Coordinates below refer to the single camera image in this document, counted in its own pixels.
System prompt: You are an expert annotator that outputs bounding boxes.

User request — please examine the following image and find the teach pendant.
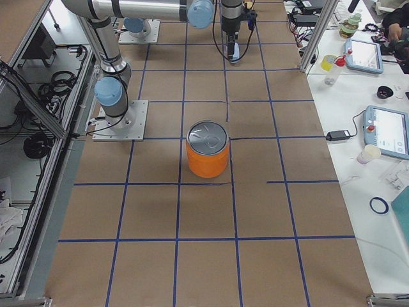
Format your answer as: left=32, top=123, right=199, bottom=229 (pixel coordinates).
left=344, top=38, right=383, bottom=74
left=363, top=106, right=408, bottom=160

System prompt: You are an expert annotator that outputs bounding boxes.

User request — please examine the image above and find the lower teach pendant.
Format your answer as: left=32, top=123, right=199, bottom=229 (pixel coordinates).
left=363, top=106, right=408, bottom=160

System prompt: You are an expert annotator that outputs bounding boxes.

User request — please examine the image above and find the orange canister with grey lid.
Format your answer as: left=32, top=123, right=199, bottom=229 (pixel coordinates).
left=186, top=120, right=229, bottom=178

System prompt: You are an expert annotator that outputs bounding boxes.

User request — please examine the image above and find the white paper cup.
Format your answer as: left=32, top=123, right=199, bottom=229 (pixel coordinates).
left=357, top=145, right=382, bottom=164

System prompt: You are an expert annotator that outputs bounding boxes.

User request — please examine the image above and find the blue tape ring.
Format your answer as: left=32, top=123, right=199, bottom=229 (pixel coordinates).
left=369, top=197, right=390, bottom=216

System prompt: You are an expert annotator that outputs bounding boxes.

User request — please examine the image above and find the black round dish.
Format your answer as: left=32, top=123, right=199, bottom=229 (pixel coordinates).
left=376, top=85, right=394, bottom=100

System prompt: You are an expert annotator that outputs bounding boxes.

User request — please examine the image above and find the yellow tape roll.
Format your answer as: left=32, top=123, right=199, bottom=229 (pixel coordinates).
left=320, top=54, right=337, bottom=72

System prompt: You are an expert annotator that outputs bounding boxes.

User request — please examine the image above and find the teal board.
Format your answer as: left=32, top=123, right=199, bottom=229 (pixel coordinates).
left=392, top=186, right=409, bottom=242

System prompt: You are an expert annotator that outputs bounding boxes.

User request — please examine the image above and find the light blue cup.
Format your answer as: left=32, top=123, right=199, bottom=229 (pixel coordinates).
left=229, top=42, right=240, bottom=63

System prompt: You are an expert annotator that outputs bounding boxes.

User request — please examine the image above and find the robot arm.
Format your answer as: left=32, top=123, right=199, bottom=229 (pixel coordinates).
left=112, top=1, right=257, bottom=63
left=63, top=1, right=214, bottom=129

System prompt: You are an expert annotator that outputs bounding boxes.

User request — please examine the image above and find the clear plastic bottle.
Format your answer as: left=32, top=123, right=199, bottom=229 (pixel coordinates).
left=324, top=55, right=346, bottom=86

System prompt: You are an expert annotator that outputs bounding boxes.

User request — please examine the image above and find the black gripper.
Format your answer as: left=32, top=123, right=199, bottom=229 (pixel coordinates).
left=226, top=31, right=238, bottom=54

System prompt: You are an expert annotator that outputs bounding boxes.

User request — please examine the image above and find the black power brick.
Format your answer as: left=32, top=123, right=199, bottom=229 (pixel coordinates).
left=325, top=130, right=351, bottom=141

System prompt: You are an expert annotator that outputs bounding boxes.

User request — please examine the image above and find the upper teach pendant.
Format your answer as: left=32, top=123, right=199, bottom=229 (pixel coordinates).
left=344, top=38, right=383, bottom=74

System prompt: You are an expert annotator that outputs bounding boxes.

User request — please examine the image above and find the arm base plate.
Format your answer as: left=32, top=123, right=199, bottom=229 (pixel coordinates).
left=118, top=18, right=160, bottom=45
left=92, top=100, right=148, bottom=141

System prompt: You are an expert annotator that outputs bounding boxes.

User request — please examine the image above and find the aluminium frame post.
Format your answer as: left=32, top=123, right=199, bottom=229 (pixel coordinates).
left=299, top=0, right=338, bottom=72

